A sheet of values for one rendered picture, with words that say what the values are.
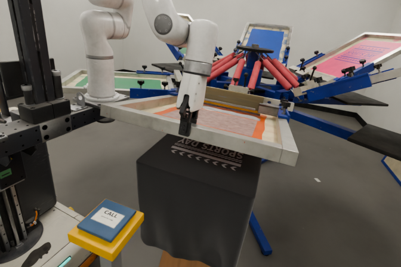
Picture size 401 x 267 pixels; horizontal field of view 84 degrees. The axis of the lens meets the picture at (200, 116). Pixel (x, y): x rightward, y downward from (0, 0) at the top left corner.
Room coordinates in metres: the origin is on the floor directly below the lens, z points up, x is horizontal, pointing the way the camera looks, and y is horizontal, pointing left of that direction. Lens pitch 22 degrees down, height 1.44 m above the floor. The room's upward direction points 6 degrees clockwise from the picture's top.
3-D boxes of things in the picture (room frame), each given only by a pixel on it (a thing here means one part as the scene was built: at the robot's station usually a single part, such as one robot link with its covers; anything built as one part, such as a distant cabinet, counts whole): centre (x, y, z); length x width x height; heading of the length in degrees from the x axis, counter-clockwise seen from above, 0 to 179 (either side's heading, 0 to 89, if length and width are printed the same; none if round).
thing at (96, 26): (0.84, 0.39, 1.37); 0.13 x 0.10 x 0.16; 147
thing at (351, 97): (2.08, -1.04, 0.91); 1.34 x 0.41 x 0.08; 103
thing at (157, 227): (0.64, 0.01, 0.74); 0.45 x 0.03 x 0.43; 73
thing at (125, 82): (1.72, 0.50, 1.05); 1.08 x 0.61 x 0.23; 103
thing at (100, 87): (0.84, 0.41, 1.21); 0.16 x 0.13 x 0.15; 68
